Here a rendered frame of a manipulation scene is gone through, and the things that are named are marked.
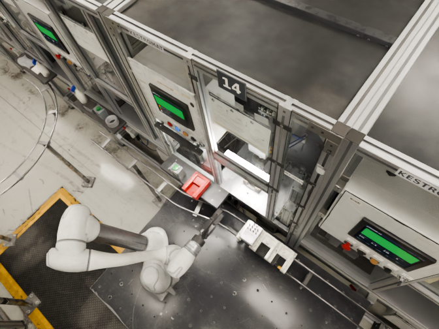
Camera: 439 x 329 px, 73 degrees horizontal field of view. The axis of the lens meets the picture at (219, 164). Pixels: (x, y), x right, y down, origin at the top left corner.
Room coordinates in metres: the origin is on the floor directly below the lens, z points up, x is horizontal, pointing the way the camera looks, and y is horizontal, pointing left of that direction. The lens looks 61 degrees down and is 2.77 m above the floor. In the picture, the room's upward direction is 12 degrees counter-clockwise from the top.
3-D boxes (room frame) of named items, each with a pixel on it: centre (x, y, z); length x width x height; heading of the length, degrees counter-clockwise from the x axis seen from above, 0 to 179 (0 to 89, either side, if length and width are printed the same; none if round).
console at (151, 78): (1.09, 0.10, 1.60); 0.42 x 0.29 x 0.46; 41
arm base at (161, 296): (0.33, 0.53, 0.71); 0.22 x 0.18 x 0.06; 41
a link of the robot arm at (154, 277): (0.36, 0.54, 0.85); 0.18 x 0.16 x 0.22; 174
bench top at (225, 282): (0.19, 0.15, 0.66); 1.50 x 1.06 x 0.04; 41
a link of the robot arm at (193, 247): (0.42, 0.24, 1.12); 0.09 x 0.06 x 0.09; 42
